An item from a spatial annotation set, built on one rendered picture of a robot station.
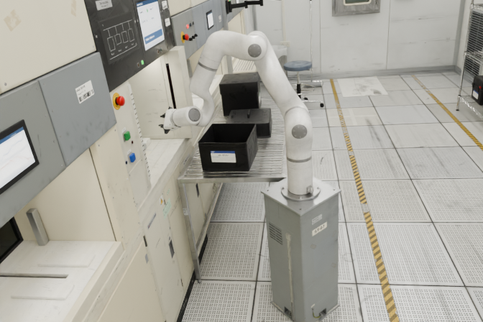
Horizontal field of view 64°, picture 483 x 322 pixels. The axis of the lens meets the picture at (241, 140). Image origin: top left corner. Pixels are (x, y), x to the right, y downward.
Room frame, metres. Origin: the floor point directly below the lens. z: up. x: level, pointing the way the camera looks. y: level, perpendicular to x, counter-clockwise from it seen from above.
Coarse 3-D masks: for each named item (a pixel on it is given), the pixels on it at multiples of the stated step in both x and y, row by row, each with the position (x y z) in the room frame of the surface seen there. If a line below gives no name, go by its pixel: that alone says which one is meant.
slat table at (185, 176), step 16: (272, 112) 2.74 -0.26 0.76; (272, 128) 2.44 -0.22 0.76; (272, 144) 2.17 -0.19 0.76; (192, 160) 2.08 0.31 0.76; (256, 160) 1.98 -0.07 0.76; (272, 160) 1.96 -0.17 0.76; (192, 176) 1.88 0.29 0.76; (208, 176) 1.86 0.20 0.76; (224, 176) 1.84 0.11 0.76; (240, 176) 1.82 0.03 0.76; (256, 176) 1.80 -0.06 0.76; (272, 176) 1.78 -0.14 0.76; (192, 240) 1.86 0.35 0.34; (192, 256) 1.87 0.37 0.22
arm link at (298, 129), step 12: (300, 108) 1.63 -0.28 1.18; (288, 120) 1.55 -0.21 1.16; (300, 120) 1.51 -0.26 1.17; (288, 132) 1.52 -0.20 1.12; (300, 132) 1.49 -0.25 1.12; (312, 132) 1.52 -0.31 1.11; (288, 144) 1.56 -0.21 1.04; (300, 144) 1.53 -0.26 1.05; (288, 156) 1.59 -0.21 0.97; (300, 156) 1.56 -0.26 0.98
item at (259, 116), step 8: (232, 112) 2.55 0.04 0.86; (240, 112) 2.53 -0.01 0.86; (248, 112) 2.44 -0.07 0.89; (256, 112) 2.50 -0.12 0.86; (264, 112) 2.48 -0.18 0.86; (232, 120) 2.40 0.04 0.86; (240, 120) 2.38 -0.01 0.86; (248, 120) 2.37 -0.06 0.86; (256, 120) 2.35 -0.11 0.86; (264, 120) 2.34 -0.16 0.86; (264, 128) 2.29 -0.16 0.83; (264, 136) 2.29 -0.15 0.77
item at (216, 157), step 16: (208, 128) 2.13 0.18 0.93; (224, 128) 2.18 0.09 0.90; (240, 128) 2.15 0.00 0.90; (256, 128) 2.11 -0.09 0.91; (208, 144) 1.92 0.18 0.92; (224, 144) 1.90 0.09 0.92; (240, 144) 1.87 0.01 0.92; (256, 144) 2.08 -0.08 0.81; (208, 160) 1.92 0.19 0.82; (224, 160) 1.90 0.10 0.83; (240, 160) 1.87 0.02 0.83
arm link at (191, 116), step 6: (186, 108) 1.64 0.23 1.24; (192, 108) 1.63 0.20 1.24; (198, 108) 1.66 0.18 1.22; (174, 114) 1.70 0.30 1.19; (180, 114) 1.64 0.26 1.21; (186, 114) 1.61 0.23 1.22; (192, 114) 1.62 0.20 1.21; (198, 114) 1.64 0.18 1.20; (174, 120) 1.69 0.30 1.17; (180, 120) 1.64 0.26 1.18; (186, 120) 1.61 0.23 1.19; (192, 120) 1.61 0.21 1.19; (198, 120) 1.63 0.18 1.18
